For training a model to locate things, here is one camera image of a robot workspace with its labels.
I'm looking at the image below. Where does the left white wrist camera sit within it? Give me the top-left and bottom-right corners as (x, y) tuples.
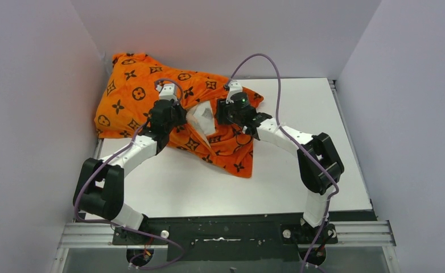
(156, 84), (178, 101)

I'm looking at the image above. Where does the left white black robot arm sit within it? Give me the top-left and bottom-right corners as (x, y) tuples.
(73, 100), (187, 243)

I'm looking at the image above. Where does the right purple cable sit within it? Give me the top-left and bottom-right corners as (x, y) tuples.
(226, 53), (340, 273)

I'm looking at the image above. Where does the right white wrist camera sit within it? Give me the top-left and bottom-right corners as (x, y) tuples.
(224, 80), (243, 104)

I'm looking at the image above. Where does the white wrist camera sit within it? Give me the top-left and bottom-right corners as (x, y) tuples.
(224, 80), (243, 104)
(156, 84), (178, 101)

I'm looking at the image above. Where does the purple cable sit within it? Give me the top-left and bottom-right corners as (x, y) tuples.
(226, 53), (340, 273)
(73, 78), (186, 271)

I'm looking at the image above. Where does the white pillow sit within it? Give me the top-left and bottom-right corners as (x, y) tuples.
(186, 101), (216, 144)

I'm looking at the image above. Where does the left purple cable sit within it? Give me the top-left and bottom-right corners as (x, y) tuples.
(73, 78), (186, 271)

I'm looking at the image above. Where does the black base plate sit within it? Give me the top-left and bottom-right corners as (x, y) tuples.
(112, 212), (378, 263)

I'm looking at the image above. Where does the aluminium frame rail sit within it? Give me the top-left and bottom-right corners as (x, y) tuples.
(51, 220), (401, 272)

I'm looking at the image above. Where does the orange patterned pillowcase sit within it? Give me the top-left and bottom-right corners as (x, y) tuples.
(94, 53), (253, 178)

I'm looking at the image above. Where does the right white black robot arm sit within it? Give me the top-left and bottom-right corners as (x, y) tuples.
(216, 92), (344, 243)

